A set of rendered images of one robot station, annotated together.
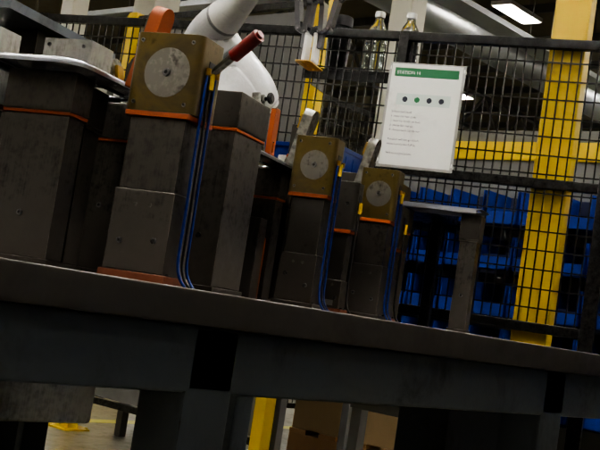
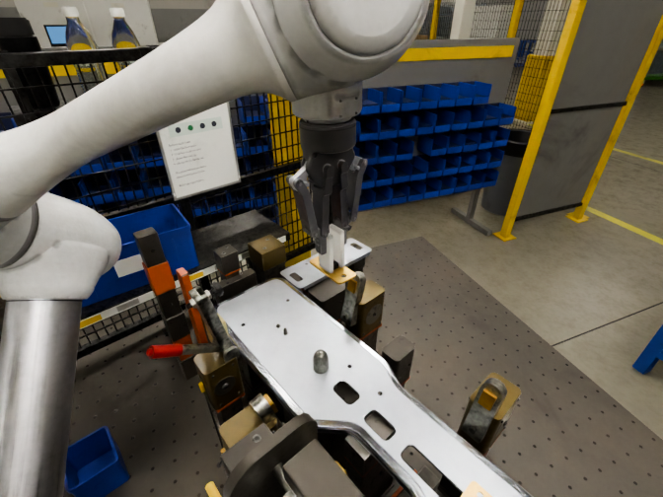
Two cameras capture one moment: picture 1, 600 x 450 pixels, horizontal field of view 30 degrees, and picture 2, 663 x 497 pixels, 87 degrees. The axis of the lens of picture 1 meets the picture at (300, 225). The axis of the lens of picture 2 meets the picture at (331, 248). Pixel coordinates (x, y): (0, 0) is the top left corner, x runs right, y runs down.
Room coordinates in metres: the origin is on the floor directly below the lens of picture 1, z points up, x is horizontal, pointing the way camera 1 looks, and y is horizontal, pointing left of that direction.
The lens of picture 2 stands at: (2.30, 0.45, 1.61)
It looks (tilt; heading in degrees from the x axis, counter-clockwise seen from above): 33 degrees down; 297
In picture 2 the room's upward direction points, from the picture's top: straight up
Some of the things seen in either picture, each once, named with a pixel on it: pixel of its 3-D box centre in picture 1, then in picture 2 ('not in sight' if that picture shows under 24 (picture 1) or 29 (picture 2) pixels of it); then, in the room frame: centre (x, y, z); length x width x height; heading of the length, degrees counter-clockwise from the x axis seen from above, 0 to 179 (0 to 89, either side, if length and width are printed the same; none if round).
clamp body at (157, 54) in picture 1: (170, 162); not in sight; (1.59, 0.20, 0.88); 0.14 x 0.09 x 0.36; 69
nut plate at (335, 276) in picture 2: (309, 63); (331, 265); (2.51, 0.04, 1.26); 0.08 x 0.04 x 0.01; 156
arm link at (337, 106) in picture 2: not in sight; (326, 94); (2.52, 0.04, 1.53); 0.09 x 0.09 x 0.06
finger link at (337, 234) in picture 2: (315, 49); (336, 246); (2.50, 0.03, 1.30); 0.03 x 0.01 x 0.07; 156
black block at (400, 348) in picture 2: (343, 249); (396, 385); (2.40, -0.10, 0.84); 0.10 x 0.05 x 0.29; 69
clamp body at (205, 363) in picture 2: not in sight; (223, 413); (2.71, 0.16, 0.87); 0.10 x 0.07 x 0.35; 69
